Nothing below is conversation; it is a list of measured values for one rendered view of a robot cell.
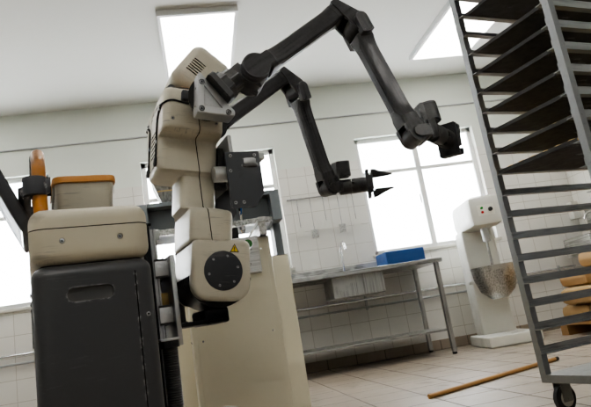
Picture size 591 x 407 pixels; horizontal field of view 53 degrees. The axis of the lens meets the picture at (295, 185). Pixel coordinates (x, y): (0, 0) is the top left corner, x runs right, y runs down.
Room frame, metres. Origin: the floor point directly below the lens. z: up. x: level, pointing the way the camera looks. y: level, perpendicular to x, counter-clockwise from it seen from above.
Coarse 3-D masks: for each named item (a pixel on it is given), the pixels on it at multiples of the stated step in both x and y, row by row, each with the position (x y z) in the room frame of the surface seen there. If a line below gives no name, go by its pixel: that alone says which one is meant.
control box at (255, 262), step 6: (252, 240) 2.25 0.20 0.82; (252, 246) 2.25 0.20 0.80; (258, 246) 2.25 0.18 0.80; (252, 252) 2.25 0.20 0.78; (258, 252) 2.25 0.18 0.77; (252, 258) 2.25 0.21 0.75; (258, 258) 2.25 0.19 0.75; (252, 264) 2.25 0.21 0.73; (258, 264) 2.25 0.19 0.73; (252, 270) 2.25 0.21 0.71; (258, 270) 2.25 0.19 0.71
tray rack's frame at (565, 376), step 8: (568, 368) 2.47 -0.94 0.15; (576, 368) 2.44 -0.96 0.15; (584, 368) 2.40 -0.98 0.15; (552, 376) 2.38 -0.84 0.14; (560, 376) 2.34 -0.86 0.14; (568, 376) 2.31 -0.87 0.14; (576, 376) 2.28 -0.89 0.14; (584, 376) 2.24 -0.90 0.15; (552, 384) 2.46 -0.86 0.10; (560, 384) 2.42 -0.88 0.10; (568, 384) 2.44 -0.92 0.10; (568, 392) 2.44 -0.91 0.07; (568, 400) 2.43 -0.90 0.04
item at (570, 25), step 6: (546, 24) 2.02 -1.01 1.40; (564, 24) 2.06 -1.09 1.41; (570, 24) 2.08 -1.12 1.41; (576, 24) 2.09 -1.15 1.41; (582, 24) 2.11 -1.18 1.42; (588, 24) 2.12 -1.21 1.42; (564, 30) 2.09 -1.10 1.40; (570, 30) 2.10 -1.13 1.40; (576, 30) 2.11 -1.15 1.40; (582, 30) 2.12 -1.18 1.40; (588, 30) 2.13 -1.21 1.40
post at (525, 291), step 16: (464, 48) 2.41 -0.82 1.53; (464, 64) 2.43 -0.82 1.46; (480, 96) 2.41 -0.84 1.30; (480, 112) 2.41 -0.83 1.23; (480, 128) 2.43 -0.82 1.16; (496, 160) 2.41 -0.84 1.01; (496, 176) 2.41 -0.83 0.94; (496, 192) 2.43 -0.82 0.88; (512, 224) 2.41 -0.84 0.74; (512, 240) 2.41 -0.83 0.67; (512, 256) 2.43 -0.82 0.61; (528, 288) 2.41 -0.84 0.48; (528, 304) 2.41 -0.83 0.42; (528, 320) 2.43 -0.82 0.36; (544, 368) 2.41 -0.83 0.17
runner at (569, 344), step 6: (588, 336) 2.52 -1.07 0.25; (558, 342) 2.45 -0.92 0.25; (564, 342) 2.46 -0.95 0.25; (570, 342) 2.47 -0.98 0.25; (576, 342) 2.49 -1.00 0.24; (582, 342) 2.50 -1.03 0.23; (588, 342) 2.51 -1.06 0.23; (540, 348) 2.40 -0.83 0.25; (546, 348) 2.42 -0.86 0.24; (552, 348) 2.43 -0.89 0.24; (558, 348) 2.44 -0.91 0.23; (564, 348) 2.44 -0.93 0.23; (570, 348) 2.43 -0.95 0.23
